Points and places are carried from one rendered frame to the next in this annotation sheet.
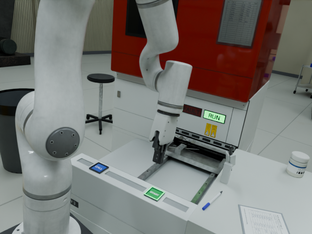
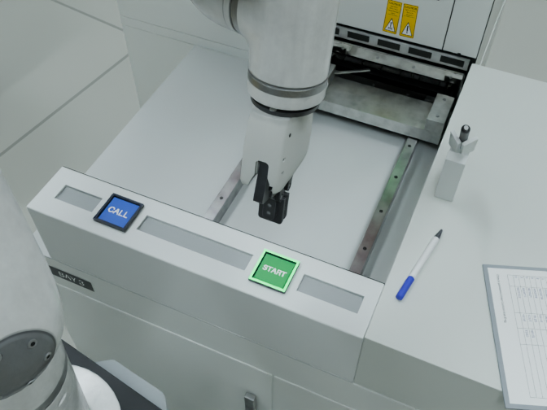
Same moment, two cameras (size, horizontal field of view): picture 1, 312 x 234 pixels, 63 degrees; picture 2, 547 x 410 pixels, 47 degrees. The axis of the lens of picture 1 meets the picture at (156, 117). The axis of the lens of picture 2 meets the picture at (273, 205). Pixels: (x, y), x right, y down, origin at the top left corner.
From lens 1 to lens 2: 0.32 m
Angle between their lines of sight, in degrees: 30
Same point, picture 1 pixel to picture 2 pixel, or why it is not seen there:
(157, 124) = (259, 146)
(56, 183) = (29, 394)
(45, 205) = not seen: outside the picture
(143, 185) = (242, 250)
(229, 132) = (453, 23)
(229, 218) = (461, 313)
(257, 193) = (529, 218)
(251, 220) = (515, 309)
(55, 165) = not seen: hidden behind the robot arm
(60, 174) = not seen: hidden behind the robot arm
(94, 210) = (133, 298)
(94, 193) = (123, 271)
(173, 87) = (294, 41)
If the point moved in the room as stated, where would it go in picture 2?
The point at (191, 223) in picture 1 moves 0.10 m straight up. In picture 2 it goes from (374, 342) to (385, 304)
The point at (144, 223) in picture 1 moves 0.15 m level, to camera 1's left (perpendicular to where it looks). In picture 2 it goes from (260, 330) to (159, 337)
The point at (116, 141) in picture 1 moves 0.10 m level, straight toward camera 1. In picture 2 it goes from (141, 55) to (145, 81)
